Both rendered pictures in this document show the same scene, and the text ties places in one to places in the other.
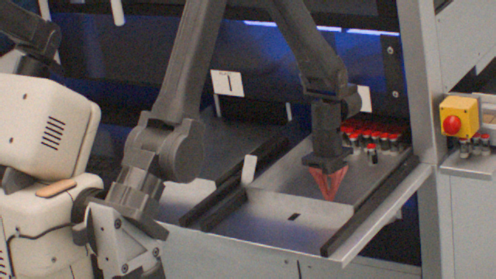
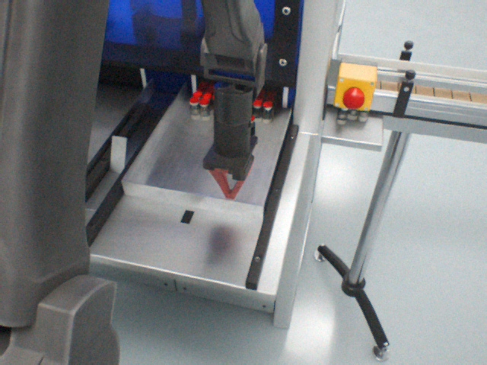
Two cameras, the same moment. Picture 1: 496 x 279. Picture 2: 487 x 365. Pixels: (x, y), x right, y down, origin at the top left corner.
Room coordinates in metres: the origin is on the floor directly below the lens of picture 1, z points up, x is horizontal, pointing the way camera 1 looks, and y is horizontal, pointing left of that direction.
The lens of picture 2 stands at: (1.30, 0.05, 1.45)
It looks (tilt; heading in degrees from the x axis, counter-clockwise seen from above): 45 degrees down; 335
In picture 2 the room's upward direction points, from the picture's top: straight up
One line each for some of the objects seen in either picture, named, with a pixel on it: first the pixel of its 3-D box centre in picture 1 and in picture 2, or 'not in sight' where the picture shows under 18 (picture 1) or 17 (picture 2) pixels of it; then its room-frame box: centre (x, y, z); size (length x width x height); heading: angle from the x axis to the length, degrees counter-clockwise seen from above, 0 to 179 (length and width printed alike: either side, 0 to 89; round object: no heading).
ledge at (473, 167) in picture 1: (477, 159); (353, 125); (1.91, -0.49, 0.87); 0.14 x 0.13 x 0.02; 142
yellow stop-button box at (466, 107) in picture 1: (460, 115); (354, 84); (1.88, -0.45, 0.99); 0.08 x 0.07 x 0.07; 142
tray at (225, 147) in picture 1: (213, 146); (68, 118); (2.16, 0.08, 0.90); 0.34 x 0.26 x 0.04; 142
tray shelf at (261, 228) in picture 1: (259, 180); (128, 160); (2.00, -0.01, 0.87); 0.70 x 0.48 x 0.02; 52
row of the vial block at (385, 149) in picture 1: (363, 140); (232, 107); (2.03, -0.25, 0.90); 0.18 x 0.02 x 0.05; 51
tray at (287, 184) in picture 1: (339, 166); (218, 141); (1.95, -0.18, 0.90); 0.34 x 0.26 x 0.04; 142
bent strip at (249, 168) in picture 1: (235, 181); (106, 172); (1.94, 0.04, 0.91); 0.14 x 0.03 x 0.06; 142
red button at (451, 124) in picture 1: (452, 124); (353, 97); (1.85, -0.42, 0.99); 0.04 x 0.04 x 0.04; 52
